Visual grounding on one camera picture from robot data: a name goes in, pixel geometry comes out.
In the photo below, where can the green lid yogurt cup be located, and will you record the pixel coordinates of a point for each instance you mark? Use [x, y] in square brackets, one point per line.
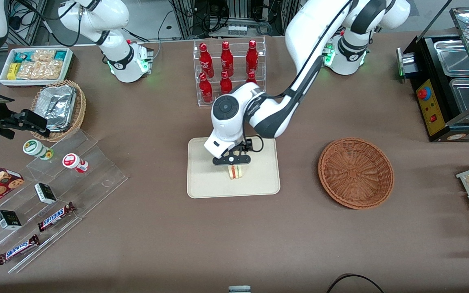
[34, 148]

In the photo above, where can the clear acrylic stepped stand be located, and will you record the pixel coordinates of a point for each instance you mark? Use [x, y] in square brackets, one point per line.
[96, 179]

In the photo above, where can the red cola bottle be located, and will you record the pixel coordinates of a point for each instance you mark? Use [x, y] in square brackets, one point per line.
[226, 59]
[252, 57]
[251, 77]
[206, 61]
[226, 83]
[206, 90]

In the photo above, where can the small black box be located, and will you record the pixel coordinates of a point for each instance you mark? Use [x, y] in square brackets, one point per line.
[8, 220]
[45, 193]

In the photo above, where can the white power strip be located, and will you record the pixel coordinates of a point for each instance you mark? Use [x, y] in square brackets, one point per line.
[237, 29]

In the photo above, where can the red lid yogurt cup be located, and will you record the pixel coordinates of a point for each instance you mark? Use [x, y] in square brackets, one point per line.
[73, 161]

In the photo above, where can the teal snack packet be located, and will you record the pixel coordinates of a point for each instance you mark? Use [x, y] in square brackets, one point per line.
[60, 55]
[21, 57]

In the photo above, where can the light wicker basket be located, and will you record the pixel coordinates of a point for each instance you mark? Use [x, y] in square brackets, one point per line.
[80, 110]

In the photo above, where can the stacked aluminium foil trays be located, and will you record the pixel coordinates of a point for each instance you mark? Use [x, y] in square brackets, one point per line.
[57, 106]

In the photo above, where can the Snickers chocolate bar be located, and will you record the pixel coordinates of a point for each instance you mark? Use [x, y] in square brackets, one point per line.
[18, 250]
[55, 217]

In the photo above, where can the triangular sandwich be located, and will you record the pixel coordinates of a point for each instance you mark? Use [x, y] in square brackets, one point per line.
[235, 173]

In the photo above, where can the clear rice cracker bag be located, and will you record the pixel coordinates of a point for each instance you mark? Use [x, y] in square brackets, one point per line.
[52, 69]
[29, 71]
[43, 55]

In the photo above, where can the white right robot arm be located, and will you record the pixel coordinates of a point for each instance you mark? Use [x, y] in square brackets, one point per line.
[116, 53]

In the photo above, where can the yellow snack packet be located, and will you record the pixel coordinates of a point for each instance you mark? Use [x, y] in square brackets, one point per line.
[12, 71]

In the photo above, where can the grey device at table edge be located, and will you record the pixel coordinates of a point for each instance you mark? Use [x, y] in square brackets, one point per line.
[239, 289]

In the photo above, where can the brown wicker basket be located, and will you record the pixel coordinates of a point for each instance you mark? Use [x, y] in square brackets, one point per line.
[356, 173]

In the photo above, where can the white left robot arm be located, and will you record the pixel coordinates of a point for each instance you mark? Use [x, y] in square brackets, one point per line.
[312, 24]

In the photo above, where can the silver box with green light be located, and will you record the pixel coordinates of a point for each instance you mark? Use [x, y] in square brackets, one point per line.
[407, 61]

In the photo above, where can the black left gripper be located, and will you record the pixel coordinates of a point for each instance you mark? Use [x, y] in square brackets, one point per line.
[242, 144]

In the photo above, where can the white snack tray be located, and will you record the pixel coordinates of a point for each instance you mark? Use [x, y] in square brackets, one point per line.
[4, 80]

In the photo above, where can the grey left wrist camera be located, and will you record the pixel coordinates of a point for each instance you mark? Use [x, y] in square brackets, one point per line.
[231, 159]

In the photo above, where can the black food warmer cabinet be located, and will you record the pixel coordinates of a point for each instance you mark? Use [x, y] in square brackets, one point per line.
[442, 85]

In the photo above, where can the clear acrylic bottle rack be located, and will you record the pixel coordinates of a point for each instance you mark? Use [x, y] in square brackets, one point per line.
[238, 53]

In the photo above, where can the aluminium frame rack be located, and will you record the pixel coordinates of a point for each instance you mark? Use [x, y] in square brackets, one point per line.
[185, 20]

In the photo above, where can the beige plastic tray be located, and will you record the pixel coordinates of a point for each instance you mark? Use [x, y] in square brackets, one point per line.
[259, 179]

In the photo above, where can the red emergency stop button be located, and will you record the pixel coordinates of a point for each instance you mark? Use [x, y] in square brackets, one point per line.
[424, 94]

